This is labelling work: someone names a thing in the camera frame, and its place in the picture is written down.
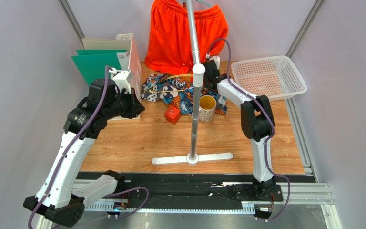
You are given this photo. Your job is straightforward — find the green file folder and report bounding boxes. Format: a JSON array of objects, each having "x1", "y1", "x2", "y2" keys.
[{"x1": 71, "y1": 50, "x2": 129, "y2": 85}]

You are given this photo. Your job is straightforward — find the orange cube power adapter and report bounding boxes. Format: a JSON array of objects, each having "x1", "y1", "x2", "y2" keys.
[{"x1": 164, "y1": 106, "x2": 181, "y2": 125}]

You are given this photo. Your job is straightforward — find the white perforated file holder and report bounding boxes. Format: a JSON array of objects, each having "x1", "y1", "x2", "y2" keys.
[{"x1": 116, "y1": 33, "x2": 142, "y2": 103}]

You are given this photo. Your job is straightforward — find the white garment rack stand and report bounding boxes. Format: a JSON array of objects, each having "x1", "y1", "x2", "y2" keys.
[{"x1": 152, "y1": 0, "x2": 233, "y2": 166}]

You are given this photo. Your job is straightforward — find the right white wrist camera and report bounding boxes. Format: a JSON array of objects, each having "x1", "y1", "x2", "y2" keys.
[{"x1": 206, "y1": 55, "x2": 221, "y2": 70}]

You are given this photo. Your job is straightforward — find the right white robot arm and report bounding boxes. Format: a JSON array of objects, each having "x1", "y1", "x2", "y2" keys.
[{"x1": 202, "y1": 60, "x2": 276, "y2": 200}]

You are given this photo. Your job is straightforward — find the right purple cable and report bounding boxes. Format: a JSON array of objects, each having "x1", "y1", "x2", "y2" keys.
[{"x1": 206, "y1": 38, "x2": 292, "y2": 222}]

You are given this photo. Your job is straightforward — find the beige file folder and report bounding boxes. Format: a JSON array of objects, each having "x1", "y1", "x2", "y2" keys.
[{"x1": 82, "y1": 38, "x2": 130, "y2": 51}]

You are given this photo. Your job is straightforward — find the white mug yellow inside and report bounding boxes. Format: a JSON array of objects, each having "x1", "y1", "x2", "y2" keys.
[{"x1": 199, "y1": 95, "x2": 217, "y2": 122}]

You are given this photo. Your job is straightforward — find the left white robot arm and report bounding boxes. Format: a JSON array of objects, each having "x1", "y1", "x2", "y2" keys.
[{"x1": 23, "y1": 78, "x2": 144, "y2": 228}]

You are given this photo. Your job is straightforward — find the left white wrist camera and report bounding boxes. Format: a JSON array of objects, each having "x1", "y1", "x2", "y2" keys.
[{"x1": 109, "y1": 68, "x2": 134, "y2": 94}]

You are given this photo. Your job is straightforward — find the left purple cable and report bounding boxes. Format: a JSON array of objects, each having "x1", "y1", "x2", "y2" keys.
[{"x1": 27, "y1": 65, "x2": 150, "y2": 229}]

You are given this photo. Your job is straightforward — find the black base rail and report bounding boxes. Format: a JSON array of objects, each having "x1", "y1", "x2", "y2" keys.
[{"x1": 75, "y1": 171, "x2": 317, "y2": 211}]

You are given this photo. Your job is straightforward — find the blue patterned shorts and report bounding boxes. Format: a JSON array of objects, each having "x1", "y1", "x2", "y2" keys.
[{"x1": 141, "y1": 72, "x2": 228, "y2": 116}]

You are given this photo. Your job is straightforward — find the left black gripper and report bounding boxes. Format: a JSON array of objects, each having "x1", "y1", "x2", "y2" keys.
[{"x1": 103, "y1": 87, "x2": 145, "y2": 120}]

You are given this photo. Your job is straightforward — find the purple cable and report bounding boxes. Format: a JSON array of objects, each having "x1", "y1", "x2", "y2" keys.
[
  {"x1": 206, "y1": 38, "x2": 292, "y2": 222},
  {"x1": 27, "y1": 65, "x2": 150, "y2": 229}
]

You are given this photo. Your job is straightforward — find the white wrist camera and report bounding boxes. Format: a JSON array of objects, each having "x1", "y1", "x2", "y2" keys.
[
  {"x1": 206, "y1": 55, "x2": 221, "y2": 70},
  {"x1": 109, "y1": 68, "x2": 134, "y2": 94}
]

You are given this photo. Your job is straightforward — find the orange hanging shorts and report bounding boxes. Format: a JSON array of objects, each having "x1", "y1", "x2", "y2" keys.
[{"x1": 144, "y1": 0, "x2": 229, "y2": 75}]

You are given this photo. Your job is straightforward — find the white plastic mesh basket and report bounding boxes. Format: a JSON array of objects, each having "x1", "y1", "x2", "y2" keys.
[{"x1": 231, "y1": 56, "x2": 307, "y2": 101}]

